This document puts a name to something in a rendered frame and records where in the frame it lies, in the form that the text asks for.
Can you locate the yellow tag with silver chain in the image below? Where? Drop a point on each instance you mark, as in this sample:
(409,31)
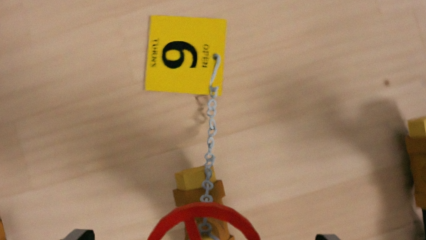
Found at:
(179,60)

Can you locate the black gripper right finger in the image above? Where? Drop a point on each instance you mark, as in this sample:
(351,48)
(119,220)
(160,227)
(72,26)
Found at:
(327,237)

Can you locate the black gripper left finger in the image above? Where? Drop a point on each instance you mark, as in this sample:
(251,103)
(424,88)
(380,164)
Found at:
(80,234)

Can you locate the black pipe manifold with grey fittings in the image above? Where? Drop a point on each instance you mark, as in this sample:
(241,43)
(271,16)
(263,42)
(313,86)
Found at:
(191,210)

